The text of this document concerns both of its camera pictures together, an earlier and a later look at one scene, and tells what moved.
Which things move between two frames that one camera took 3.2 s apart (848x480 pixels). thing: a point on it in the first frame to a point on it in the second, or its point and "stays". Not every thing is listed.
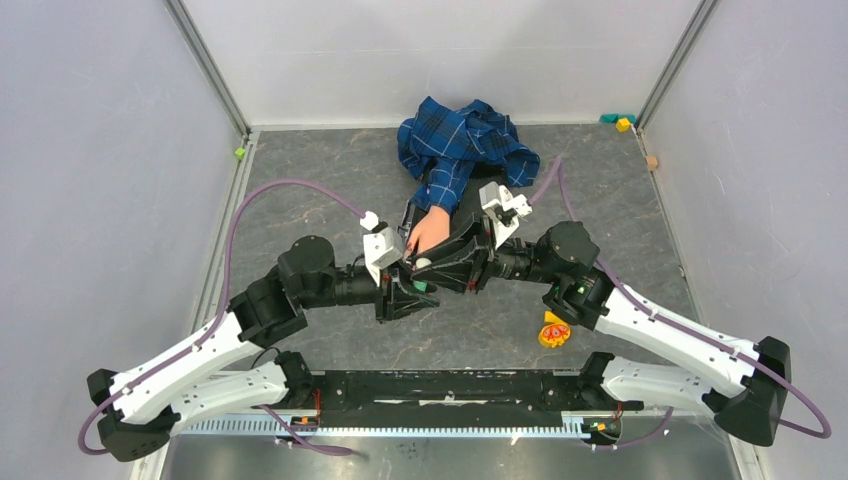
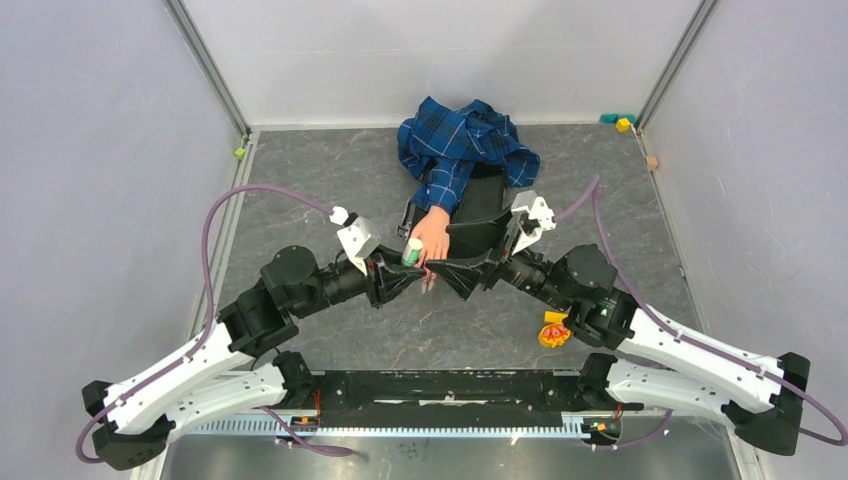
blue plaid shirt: (441, 146) stays
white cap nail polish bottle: (420, 263) to (412, 252)
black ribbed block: (467, 206) stays
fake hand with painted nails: (428, 231) stays
